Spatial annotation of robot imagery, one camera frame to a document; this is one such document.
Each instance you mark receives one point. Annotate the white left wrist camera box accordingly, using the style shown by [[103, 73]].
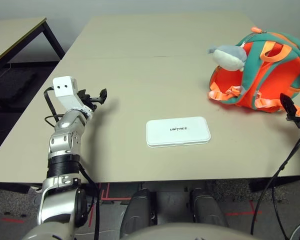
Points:
[[63, 87]]

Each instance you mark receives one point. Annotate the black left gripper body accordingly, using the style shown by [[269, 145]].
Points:
[[93, 100]]

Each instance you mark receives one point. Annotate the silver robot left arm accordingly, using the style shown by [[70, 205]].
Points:
[[65, 140]]

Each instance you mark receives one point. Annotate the dark grey robot left leg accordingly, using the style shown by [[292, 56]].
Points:
[[137, 212]]

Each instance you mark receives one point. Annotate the orange and teal backpack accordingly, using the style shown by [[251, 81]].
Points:
[[270, 80]]

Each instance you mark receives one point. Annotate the grey robot torso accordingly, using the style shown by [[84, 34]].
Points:
[[190, 233]]

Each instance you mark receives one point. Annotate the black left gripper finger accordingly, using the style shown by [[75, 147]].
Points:
[[84, 94], [103, 96]]

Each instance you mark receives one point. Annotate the black foam floor mat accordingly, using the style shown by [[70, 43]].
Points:
[[15, 87]]

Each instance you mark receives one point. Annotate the dark grey robot right leg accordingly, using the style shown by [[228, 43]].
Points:
[[207, 210]]

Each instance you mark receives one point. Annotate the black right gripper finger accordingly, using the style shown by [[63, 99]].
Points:
[[288, 107]]

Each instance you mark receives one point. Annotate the dark grey robot leg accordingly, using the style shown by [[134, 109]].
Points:
[[207, 210], [137, 212]]

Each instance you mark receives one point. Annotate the grey plush shark toy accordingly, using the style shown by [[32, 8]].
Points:
[[227, 60]]

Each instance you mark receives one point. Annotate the beige side table black frame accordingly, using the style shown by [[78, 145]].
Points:
[[5, 37]]

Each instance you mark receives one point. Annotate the white Unitree box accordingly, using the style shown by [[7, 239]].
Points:
[[177, 135]]

